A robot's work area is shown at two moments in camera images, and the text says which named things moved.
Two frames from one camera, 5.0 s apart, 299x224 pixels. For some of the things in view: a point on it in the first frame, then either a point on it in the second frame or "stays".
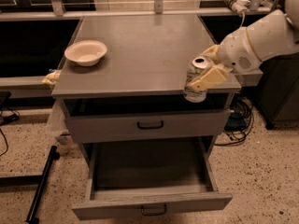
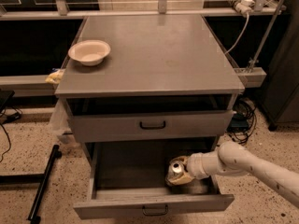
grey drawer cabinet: x=130 y=105 stays
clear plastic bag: x=59 y=124 stays
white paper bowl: x=86 y=52 stays
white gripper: x=235 y=50 → x=196 y=166
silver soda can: x=195 y=67 → x=176 y=169
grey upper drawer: x=122 y=126 stays
